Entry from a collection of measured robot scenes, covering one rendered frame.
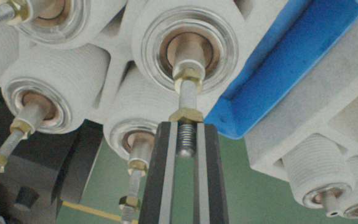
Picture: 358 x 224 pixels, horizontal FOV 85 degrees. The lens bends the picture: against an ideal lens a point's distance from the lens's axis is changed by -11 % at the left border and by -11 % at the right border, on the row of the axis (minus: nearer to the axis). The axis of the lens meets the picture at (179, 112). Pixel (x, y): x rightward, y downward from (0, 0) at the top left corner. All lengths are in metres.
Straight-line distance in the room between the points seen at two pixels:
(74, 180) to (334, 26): 0.56
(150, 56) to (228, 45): 0.06
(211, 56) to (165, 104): 0.08
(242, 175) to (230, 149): 0.14
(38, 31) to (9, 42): 0.12
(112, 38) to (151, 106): 0.09
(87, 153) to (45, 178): 0.10
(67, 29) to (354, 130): 0.45
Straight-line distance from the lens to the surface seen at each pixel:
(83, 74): 0.25
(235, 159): 0.69
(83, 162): 0.52
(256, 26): 0.25
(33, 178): 0.55
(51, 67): 0.24
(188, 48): 0.16
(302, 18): 0.45
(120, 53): 0.27
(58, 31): 0.19
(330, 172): 0.37
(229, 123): 0.45
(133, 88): 0.25
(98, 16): 0.18
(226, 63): 0.18
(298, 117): 0.37
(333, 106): 0.35
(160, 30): 0.17
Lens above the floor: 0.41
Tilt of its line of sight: 49 degrees down
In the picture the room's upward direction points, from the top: 175 degrees counter-clockwise
